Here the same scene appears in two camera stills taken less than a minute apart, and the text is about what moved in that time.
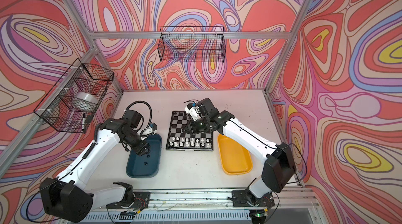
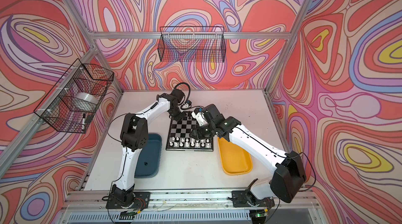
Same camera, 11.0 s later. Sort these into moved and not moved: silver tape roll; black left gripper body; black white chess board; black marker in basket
Moved: black left gripper body
Not moved: black white chess board; black marker in basket; silver tape roll
